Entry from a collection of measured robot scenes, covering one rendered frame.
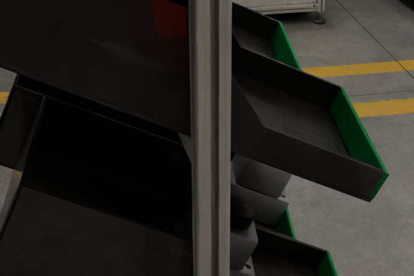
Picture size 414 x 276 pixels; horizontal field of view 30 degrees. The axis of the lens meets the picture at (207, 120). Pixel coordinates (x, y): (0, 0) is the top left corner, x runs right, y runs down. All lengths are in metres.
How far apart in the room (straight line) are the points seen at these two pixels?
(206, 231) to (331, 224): 2.38
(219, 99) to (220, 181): 0.05
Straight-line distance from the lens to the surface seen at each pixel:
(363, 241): 2.78
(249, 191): 0.72
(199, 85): 0.42
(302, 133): 0.55
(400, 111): 3.67
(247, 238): 0.57
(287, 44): 0.69
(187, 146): 0.49
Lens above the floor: 1.63
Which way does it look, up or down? 28 degrees down
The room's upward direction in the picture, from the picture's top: straight up
